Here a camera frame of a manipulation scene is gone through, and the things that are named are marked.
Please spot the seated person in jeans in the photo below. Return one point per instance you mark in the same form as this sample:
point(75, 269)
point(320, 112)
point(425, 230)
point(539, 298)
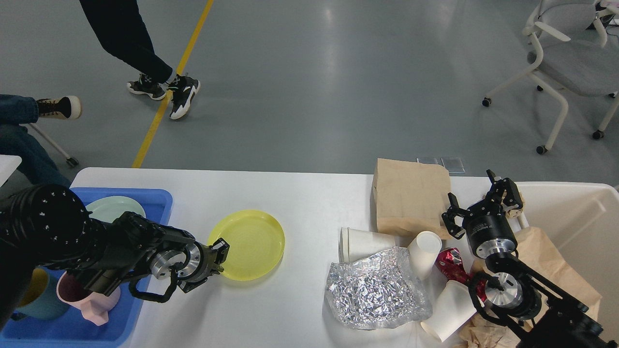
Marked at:
point(16, 111)

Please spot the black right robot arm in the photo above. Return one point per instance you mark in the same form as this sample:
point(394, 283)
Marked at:
point(512, 294)

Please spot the teal mug yellow inside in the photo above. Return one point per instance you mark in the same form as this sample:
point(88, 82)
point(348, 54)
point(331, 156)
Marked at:
point(41, 300)

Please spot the front white paper cup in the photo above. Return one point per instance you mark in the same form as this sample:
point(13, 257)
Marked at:
point(451, 310)

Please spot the pale green plate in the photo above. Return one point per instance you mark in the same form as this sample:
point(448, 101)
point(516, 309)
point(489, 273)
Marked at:
point(110, 208)

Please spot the crumpled brown paper ball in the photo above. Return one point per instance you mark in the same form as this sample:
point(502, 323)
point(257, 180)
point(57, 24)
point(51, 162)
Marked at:
point(514, 210)

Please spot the flat brown paper bag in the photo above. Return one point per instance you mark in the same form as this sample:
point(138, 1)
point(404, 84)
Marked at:
point(410, 197)

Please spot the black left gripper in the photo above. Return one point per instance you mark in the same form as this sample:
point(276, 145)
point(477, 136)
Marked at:
point(192, 265)

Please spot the crumpled aluminium foil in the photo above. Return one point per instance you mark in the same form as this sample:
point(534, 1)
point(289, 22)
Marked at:
point(380, 291)

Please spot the blue plastic tray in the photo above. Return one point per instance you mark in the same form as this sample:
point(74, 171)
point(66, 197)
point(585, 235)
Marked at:
point(71, 330)

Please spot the crumpled brown paper front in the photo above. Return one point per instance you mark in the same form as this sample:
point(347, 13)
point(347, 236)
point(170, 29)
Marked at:
point(480, 333)

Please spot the large brown paper bag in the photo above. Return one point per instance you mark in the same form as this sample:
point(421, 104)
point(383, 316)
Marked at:
point(537, 251)

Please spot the yellow plastic plate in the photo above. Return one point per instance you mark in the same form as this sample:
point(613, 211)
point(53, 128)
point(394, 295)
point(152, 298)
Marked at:
point(257, 243)

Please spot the white table edge left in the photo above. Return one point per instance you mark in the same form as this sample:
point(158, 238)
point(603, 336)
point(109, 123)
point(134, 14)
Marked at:
point(8, 165)

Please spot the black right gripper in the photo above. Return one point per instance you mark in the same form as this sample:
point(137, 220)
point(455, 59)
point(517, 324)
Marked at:
point(488, 231)

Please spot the person in dark jeans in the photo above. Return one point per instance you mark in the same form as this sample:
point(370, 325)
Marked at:
point(119, 27)

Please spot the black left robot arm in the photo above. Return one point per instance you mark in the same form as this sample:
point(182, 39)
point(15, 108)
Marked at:
point(49, 226)

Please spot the white chair leg left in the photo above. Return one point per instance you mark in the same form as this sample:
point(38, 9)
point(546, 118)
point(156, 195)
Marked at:
point(71, 161)

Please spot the upright white paper cup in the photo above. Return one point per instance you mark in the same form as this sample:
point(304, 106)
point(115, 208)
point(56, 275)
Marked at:
point(423, 251)

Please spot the pink mug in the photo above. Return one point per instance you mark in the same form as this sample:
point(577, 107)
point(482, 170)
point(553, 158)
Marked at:
point(93, 306)

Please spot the grey office chair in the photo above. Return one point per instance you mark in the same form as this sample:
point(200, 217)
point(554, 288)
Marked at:
point(569, 47)

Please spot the lying white paper cup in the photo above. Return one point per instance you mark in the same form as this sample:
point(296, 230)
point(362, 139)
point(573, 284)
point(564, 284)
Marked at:
point(355, 245)

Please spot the crushed red can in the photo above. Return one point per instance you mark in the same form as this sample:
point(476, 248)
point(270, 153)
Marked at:
point(450, 263)

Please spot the white plastic bin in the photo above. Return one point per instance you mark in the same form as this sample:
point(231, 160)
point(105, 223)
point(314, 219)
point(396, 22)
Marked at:
point(581, 219)

